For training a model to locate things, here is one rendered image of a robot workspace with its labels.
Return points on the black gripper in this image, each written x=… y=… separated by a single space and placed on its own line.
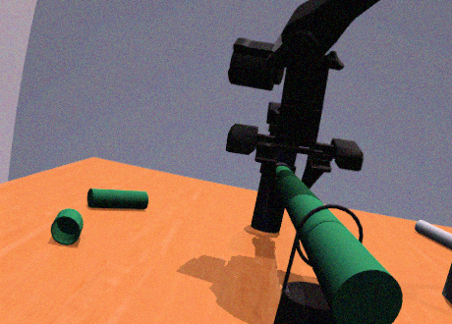
x=298 y=126

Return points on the green hollow cylinder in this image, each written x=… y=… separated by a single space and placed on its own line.
x=67 y=226

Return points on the white cylinder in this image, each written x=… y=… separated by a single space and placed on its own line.
x=434 y=233

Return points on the black post with cap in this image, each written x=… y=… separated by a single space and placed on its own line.
x=268 y=215

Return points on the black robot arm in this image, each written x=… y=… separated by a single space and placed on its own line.
x=312 y=30

